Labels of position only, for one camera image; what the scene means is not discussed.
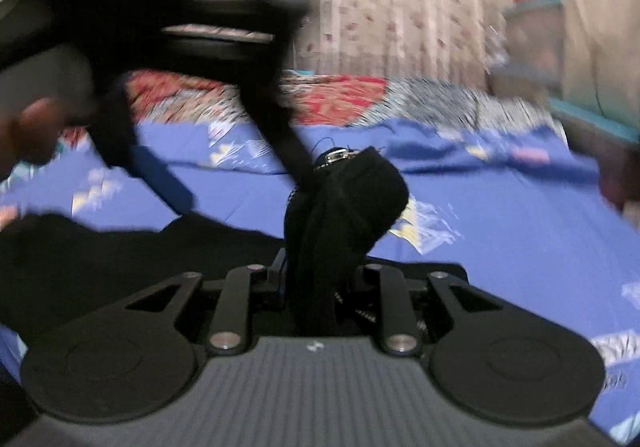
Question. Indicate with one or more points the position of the beige leaf print curtain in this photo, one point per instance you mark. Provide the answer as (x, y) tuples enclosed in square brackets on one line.
[(400, 2)]

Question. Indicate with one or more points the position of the clear plastic storage box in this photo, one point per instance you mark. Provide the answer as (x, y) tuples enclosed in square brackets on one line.
[(535, 37)]

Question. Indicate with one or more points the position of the person's left hand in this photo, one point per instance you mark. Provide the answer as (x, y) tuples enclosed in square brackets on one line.
[(30, 132)]

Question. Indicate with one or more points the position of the blue printed bedsheet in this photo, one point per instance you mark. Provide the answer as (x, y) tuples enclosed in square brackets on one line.
[(500, 227)]

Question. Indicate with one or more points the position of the grey patterned blanket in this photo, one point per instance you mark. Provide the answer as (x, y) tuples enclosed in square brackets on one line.
[(450, 102)]

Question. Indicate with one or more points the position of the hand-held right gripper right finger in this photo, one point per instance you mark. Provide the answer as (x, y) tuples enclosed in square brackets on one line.
[(392, 302)]

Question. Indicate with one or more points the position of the white plastic bag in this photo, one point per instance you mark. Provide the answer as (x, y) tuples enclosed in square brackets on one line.
[(600, 27)]

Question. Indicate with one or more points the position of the black pants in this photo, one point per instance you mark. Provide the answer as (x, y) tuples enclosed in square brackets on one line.
[(350, 207)]

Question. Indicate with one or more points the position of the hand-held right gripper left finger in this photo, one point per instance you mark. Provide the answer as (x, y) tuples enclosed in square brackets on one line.
[(235, 302)]

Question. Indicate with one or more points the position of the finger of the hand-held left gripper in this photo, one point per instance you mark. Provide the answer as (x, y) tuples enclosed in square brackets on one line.
[(280, 132), (145, 157)]

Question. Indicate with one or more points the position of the red patterned quilt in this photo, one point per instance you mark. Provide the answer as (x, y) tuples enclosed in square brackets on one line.
[(340, 99)]

